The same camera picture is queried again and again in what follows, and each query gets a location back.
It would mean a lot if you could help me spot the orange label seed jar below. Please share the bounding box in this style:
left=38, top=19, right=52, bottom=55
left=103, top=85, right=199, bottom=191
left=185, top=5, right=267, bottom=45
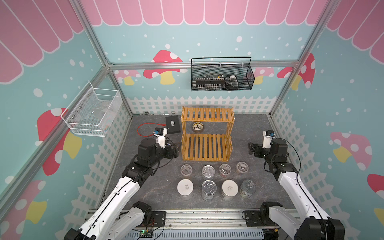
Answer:
left=180, top=164, right=193, bottom=178

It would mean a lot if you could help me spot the small clear seed jar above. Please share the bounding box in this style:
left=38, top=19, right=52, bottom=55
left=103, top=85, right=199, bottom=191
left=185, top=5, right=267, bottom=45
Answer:
left=236, top=162, right=249, bottom=175

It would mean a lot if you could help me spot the white lid green can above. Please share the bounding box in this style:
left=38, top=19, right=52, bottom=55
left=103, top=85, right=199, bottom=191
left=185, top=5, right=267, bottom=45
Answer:
left=177, top=179, right=194, bottom=201

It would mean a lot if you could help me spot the red label seed jar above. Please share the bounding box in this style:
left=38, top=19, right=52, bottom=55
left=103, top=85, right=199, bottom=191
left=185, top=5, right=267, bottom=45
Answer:
left=219, top=164, right=232, bottom=178

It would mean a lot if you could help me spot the wooden two-tier shelf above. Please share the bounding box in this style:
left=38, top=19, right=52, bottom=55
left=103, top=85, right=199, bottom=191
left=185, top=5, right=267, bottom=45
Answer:
left=181, top=107, right=235, bottom=162

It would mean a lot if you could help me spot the tall green label can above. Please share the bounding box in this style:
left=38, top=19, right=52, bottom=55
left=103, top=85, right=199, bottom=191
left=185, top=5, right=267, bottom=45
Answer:
left=202, top=180, right=217, bottom=202

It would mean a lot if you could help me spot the purple label sun can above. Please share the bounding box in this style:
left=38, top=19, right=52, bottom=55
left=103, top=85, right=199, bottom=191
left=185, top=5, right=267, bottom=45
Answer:
left=240, top=180, right=257, bottom=199

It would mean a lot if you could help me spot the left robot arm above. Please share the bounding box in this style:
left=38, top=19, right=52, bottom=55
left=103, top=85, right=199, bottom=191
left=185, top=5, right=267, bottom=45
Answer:
left=64, top=136, right=179, bottom=240

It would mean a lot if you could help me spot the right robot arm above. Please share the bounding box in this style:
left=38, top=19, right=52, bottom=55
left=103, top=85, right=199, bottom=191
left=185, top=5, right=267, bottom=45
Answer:
left=248, top=137, right=346, bottom=240

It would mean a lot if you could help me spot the black box device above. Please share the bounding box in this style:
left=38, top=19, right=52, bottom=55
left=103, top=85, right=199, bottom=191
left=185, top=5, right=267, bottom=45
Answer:
left=166, top=115, right=181, bottom=135

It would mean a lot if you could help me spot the brown tape roll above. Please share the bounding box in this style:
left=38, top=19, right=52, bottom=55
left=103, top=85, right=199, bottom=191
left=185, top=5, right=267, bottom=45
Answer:
left=192, top=122, right=205, bottom=133

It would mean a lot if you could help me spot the green circuit board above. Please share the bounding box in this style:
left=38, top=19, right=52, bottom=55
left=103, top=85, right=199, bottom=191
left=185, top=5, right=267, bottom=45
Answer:
left=139, top=230, right=154, bottom=239

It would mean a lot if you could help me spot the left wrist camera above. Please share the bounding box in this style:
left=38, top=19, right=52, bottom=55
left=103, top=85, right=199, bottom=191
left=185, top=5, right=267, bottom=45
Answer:
left=154, top=128, right=168, bottom=149

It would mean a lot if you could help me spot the red cable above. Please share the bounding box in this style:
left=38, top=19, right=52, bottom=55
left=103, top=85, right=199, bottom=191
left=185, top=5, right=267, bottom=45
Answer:
left=137, top=122, right=167, bottom=138

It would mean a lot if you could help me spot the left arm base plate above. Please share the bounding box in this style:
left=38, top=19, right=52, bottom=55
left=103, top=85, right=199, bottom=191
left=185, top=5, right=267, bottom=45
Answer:
left=137, top=211, right=167, bottom=228

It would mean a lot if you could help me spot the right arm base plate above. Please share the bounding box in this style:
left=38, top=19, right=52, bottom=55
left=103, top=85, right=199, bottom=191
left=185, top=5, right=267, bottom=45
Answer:
left=242, top=211, right=271, bottom=227

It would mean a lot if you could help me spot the white wire basket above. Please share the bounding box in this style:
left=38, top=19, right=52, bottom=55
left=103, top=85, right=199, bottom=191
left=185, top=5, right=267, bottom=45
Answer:
left=61, top=82, right=123, bottom=137

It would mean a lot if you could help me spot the black wire basket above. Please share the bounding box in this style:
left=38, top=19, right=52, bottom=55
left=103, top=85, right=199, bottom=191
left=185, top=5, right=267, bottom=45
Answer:
left=191, top=57, right=255, bottom=92

